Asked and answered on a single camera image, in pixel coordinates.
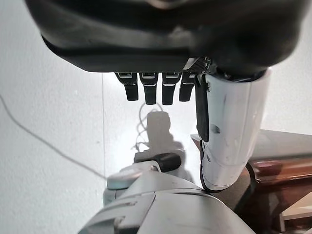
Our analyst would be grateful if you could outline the brown wooden stool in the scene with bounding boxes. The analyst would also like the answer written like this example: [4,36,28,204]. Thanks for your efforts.
[190,129,312,234]

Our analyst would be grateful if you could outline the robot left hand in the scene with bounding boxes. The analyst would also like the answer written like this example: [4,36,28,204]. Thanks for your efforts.
[24,0,303,194]

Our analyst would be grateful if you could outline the thin white floor cable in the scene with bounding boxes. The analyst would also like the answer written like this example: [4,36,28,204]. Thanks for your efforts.
[0,95,171,181]

